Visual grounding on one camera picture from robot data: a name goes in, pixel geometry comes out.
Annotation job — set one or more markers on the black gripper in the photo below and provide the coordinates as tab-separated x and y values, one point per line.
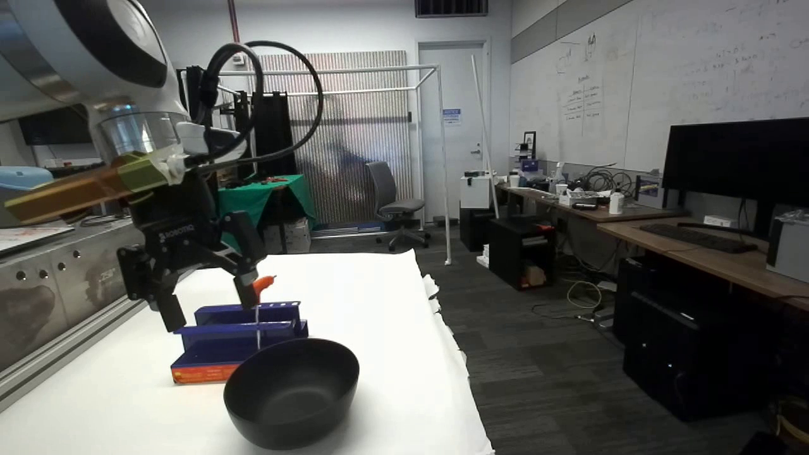
173	230

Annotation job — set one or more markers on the orange tool with thin shaft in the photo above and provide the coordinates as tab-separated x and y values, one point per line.
264	284

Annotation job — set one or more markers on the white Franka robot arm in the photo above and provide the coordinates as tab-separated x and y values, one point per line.
58	51

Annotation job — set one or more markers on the black bowl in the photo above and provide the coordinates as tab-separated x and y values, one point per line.
291	395

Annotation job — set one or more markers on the blue rack with orange base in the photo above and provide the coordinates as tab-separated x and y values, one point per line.
220	337

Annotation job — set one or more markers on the green cloth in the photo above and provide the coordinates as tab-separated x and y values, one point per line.
269	197

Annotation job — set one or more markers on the grey metal machine base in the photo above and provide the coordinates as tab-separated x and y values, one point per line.
58	288

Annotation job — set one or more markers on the white table covering sheet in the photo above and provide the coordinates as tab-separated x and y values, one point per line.
369	331

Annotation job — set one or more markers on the grey office chair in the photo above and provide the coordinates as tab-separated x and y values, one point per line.
396	205

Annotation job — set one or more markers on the grey blue plastic cover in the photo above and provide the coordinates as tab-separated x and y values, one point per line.
20	178

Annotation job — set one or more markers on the grey acoustic panel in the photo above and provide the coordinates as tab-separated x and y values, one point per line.
363	118

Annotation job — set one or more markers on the small black floor box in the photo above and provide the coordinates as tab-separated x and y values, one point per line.
476	230

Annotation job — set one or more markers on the white door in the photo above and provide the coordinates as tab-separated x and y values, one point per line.
456	142

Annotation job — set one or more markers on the black ceiling vent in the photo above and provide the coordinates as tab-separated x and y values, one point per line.
450	6

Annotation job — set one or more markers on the cluttered wooden workbench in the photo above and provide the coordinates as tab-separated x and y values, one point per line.
589	211

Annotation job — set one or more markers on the white cup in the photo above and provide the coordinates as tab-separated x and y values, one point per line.
614	204

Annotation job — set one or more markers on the black keyboard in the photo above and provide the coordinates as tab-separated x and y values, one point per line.
698	240

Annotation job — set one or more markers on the wooden desk with monitor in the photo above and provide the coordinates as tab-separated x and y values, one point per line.
741	267

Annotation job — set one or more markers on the black computer monitor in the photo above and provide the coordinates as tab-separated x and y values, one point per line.
734	166

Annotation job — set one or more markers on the grey box on desk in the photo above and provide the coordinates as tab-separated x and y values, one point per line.
789	250

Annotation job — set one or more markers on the yellow camera mount bar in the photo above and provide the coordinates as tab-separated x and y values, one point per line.
77	190

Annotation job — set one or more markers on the white pipe frame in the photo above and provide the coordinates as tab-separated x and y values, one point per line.
444	169

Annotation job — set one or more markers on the wall whiteboard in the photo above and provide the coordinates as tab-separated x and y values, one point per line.
672	78

